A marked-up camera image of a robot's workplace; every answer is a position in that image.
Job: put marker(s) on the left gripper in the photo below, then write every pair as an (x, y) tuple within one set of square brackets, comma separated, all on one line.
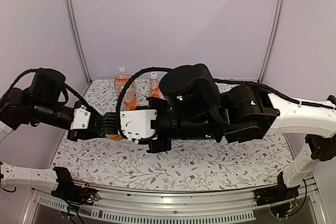
[(80, 134)]

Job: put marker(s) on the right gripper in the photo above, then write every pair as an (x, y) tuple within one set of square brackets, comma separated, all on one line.
[(157, 148)]

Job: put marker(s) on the orange tea bottle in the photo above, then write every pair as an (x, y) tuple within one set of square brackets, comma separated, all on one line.
[(154, 85), (121, 79), (130, 97)]

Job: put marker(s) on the milk tea bottle dark label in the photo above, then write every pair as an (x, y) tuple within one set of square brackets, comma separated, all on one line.
[(115, 137)]

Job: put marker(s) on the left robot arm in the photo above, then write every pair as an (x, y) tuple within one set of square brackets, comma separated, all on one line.
[(41, 96)]

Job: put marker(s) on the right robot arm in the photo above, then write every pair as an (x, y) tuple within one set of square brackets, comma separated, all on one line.
[(193, 108)]

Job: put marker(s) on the orange tea bottle front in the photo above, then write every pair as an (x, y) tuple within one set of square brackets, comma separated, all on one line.
[(130, 97)]

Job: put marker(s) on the floral tablecloth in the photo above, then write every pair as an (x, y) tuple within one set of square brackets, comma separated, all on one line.
[(188, 166)]

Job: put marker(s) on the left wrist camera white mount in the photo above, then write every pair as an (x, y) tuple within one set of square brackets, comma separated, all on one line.
[(80, 119)]

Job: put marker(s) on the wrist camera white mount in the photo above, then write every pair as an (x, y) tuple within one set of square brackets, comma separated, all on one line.
[(80, 119), (136, 124)]

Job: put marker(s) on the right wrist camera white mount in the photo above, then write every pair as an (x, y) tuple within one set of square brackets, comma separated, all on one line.
[(136, 124)]

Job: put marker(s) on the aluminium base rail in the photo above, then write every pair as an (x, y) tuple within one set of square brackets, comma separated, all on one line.
[(124, 205)]

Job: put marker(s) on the left aluminium corner post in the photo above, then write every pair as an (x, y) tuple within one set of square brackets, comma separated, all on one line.
[(77, 41)]

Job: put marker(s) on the aluminium corner post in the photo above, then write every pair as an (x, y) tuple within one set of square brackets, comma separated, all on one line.
[(77, 41), (271, 40)]

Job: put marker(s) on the right aluminium corner post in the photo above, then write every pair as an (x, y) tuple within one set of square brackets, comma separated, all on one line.
[(271, 40)]

